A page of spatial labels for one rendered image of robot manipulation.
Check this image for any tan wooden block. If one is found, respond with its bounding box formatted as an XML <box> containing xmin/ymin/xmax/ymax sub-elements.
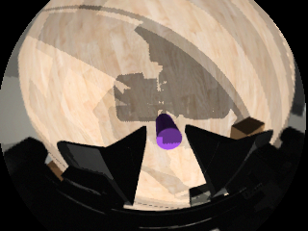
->
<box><xmin>230</xmin><ymin>116</ymin><xmax>265</xmax><ymax>140</ymax></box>

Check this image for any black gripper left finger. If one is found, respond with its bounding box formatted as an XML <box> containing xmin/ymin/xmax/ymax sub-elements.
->
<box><xmin>57</xmin><ymin>126</ymin><xmax>147</xmax><ymax>207</ymax></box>

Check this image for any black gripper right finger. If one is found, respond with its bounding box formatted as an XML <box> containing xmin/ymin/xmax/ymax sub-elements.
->
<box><xmin>185</xmin><ymin>123</ymin><xmax>274</xmax><ymax>197</ymax></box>

